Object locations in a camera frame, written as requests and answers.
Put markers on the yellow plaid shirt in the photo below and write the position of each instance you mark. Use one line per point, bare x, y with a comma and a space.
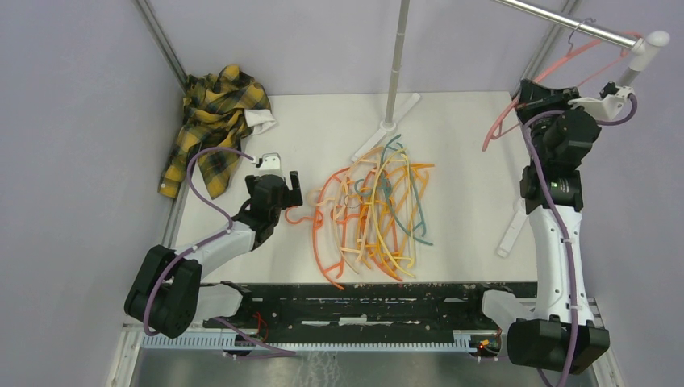
214, 115

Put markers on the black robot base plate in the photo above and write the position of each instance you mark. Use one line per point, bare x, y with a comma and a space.
399, 312

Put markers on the beige hanger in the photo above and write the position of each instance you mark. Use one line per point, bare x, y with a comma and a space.
338, 204

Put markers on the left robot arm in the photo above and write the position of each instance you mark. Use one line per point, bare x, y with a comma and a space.
167, 294

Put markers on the white cable duct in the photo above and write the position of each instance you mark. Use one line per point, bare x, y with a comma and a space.
224, 340

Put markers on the white clothes rack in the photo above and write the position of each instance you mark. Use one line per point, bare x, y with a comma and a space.
644, 49

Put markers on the teal hanger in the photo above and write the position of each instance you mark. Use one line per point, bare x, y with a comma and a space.
400, 189

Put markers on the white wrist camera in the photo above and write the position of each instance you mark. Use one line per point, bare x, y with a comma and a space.
606, 109
270, 163

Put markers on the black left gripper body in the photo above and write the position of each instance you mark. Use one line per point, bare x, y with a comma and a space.
284, 201

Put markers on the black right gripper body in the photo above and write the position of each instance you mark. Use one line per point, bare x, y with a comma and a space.
536, 106

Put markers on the yellow hanger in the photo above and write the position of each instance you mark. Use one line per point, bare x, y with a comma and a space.
397, 254

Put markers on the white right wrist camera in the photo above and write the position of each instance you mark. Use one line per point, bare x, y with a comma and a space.
606, 109

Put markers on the amber hanger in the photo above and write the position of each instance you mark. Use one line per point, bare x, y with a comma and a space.
392, 222
377, 219

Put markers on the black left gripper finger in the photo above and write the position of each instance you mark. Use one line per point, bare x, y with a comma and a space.
253, 184
295, 198

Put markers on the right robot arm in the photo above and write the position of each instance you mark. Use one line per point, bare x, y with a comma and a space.
561, 334

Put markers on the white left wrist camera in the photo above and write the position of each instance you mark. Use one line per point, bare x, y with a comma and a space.
270, 163

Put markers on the pink hanger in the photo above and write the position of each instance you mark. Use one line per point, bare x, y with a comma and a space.
496, 130

